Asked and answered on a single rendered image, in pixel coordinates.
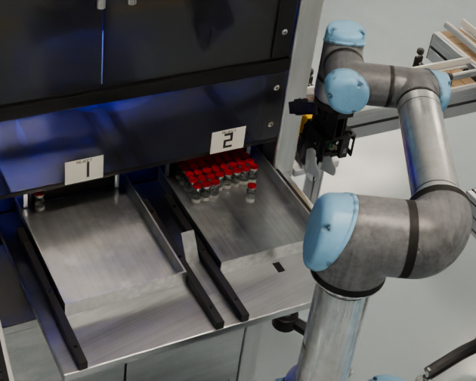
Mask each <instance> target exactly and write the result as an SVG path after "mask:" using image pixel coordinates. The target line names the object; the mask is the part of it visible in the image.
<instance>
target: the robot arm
mask: <svg viewBox="0 0 476 381"><path fill-rule="evenodd" d="M365 39H366V30H365V29H364V28H363V26H361V25H360V24H359V23H356V22H354V21H352V20H334V21H333V22H331V23H329V24H328V26H327V28H326V33H325V36H324V37H323V48H322V52H321V57H320V64H319V69H318V74H317V79H316V83H315V88H314V99H313V100H308V99H307V98H299V99H294V101H290V102H289V114H295V115H296V116H303V115H307V114H310V115H312V118H310V119H308V121H307V122H306V123H305V124H304V128H303V130H302V133H300V134H299V139H298V143H297V151H298V156H299V159H300V161H301V164H302V167H303V170H304V172H305V174H306V176H307V177H308V178H309V179H310V180H311V181H315V180H316V179H319V178H320V174H321V173H322V171H324V172H327V173H328V174H330V175H335V173H336V167H335V164H334V162H333V160H332V158H333V157H334V156H337V157H338V158H339V159H340V158H344V157H346V156H347V154H348V155H349V156H351V155H352V152H353V148H354V142H355V138H356V134H355V133H354V132H353V131H352V130H351V129H350V128H349V127H348V126H347V121H348V118H350V117H353V116H354V113H355V112H358V111H360V110H362V109H363V108H364V107H365V106H366V105H368V106H375V107H389V108H396V109H397V112H398V116H399V121H400V130H401V135H402V141H403V149H404V155H405V160H406V169H407V174H408V179H409V184H410V193H411V197H410V199H409V200H405V199H398V198H390V197H376V196H368V195H360V194H354V193H351V192H344V193H327V194H323V195H321V196H320V197H319V198H318V199H317V201H316V202H315V204H314V206H313V208H312V210H311V213H310V215H309V218H308V223H307V227H306V233H305V235H304V243H303V262H304V265H305V266H306V268H309V269H310V272H311V275H312V278H313V279H314V280H315V282H316V284H315V288H314V294H313V298H312V301H311V307H310V311H309V315H308V321H307V324H306V328H305V332H304V338H303V341H302V345H301V351H300V355H299V359H298V363H297V364H296V365H295V366H294V367H292V368H291V369H290V370H289V372H288V373H287V374H286V377H281V378H277V379H275V381H349V379H348V373H349V370H350V367H351V362H352V359H353V356H354V351H355V348H356V345H357V340H358V337H359V335H360V330H361V327H362V323H363V319H364V316H365V313H366V308H367V305H368V302H369V298H370V296H373V295H375V294H376V293H377V292H378V291H379V290H380V289H381V288H382V287H383V285H384V283H385V279H386V277H396V278H404V279H423V278H427V277H431V276H434V275H436V274H438V273H440V272H442V271H443V270H445V269H446V268H448V267H449V266H450V265H451V264H453V263H454V262H455V261H456V259H457V258H458V257H459V255H460V254H461V253H462V251H463V250H464V248H465V246H466V244H467V242H468V239H469V237H470V234H471V227H472V211H471V204H470V201H469V198H468V195H467V193H466V192H464V190H463V189H461V188H460V187H459V182H458V178H457V175H456V169H455V166H454V162H453V155H452V152H451V149H450V143H449V138H448V135H447V129H446V126H445V122H444V115H443V112H444V111H445V109H446V108H447V105H448V103H449V100H450V92H451V87H450V84H451V81H450V77H449V76H448V74H447V73H445V72H441V71H436V70H431V69H429V68H424V69H419V68H412V67H399V66H392V65H384V64H377V63H364V61H363V48H364V46H365V44H366V43H365ZM350 139H352V140H353V141H352V145H351V149H350V148H349V147H348V146H349V143H350Z"/></svg>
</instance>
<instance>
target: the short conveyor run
mask: <svg viewBox="0 0 476 381"><path fill-rule="evenodd" d="M424 52H425V50H424V48H417V51H416V53H417V54H418V56H415V58H414V61H413V66H412V68H419V69H424V68H429V69H431V70H436V71H441V72H445V73H447V74H448V76H449V77H450V81H451V84H450V87H451V92H450V100H449V103H448V105H447V108H446V109H445V111H444V112H443V115H444V119H447V118H450V117H454V116H461V115H465V114H468V113H474V112H476V69H473V70H470V69H469V68H468V66H467V65H465V64H469V62H470V60H471V57H469V56H467V57H460V58H456V59H452V60H444V61H440V62H436V63H428V64H423V63H422V59H423V56H422V55H423V54H424ZM313 74H314V69H313V68H311V74H310V78H309V83H308V90H307V94H306V98H307V99H308V100H313V99H314V88H315V85H313V84H312V82H313V76H312V75H313ZM347 126H348V127H349V128H350V129H351V130H352V131H353V132H354V133H355V134H356V138H362V137H365V136H369V135H375V134H378V133H383V132H389V131H392V130H396V129H400V121H399V116H398V112H397V109H396V108H389V107H375V106H368V105H366V106H365V107H364V108H363V109H362V110H360V111H358V112H355V113H354V116H353V117H350V118H348V121H347Z"/></svg>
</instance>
